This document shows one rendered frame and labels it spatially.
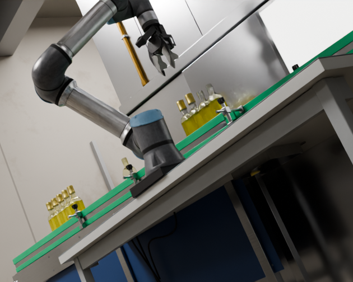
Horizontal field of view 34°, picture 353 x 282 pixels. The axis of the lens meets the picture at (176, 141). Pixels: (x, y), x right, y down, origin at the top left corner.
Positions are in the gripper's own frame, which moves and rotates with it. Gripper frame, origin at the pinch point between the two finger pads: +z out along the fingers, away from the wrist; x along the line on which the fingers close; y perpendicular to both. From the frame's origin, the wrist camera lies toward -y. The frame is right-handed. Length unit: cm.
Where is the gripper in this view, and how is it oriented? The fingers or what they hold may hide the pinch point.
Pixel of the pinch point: (167, 69)
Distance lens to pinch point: 223.8
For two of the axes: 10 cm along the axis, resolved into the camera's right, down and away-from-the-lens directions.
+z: 4.0, 8.9, -2.4
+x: -6.4, 4.5, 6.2
